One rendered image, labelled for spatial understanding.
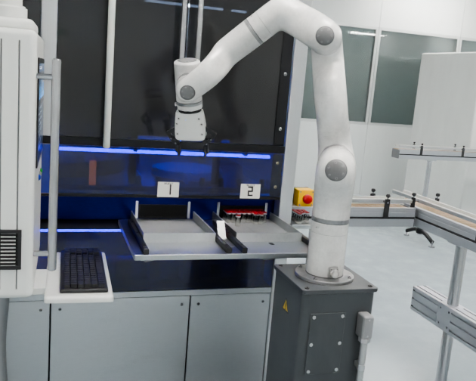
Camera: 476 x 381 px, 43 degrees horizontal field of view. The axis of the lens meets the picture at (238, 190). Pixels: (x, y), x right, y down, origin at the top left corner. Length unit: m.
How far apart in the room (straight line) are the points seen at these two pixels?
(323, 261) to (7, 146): 0.99
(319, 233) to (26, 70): 0.98
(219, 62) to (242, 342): 1.29
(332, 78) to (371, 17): 6.07
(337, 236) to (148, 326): 0.97
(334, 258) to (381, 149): 6.23
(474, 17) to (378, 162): 2.31
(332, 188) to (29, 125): 0.88
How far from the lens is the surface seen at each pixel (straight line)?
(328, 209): 1.87
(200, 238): 2.15
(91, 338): 2.51
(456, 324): 2.83
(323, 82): 1.85
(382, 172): 8.15
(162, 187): 2.35
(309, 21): 1.82
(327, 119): 1.86
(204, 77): 1.83
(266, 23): 1.87
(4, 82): 1.72
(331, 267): 1.92
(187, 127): 1.97
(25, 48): 1.72
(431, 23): 8.37
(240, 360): 2.69
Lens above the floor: 1.46
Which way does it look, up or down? 11 degrees down
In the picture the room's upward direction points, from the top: 5 degrees clockwise
